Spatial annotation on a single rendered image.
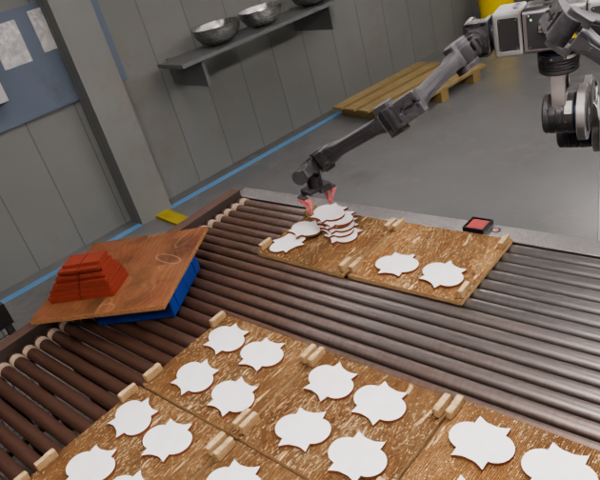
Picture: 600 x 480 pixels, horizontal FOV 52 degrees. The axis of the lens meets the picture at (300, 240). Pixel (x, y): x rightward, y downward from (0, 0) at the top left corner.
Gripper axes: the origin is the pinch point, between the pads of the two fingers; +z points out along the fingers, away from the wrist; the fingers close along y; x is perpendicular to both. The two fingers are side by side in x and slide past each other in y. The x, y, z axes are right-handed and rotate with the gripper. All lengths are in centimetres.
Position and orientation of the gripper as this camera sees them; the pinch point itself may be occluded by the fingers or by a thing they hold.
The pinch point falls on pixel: (320, 207)
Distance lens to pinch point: 235.2
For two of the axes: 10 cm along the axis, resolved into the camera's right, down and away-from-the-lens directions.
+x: 5.9, 2.7, -7.6
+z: 2.3, 8.5, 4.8
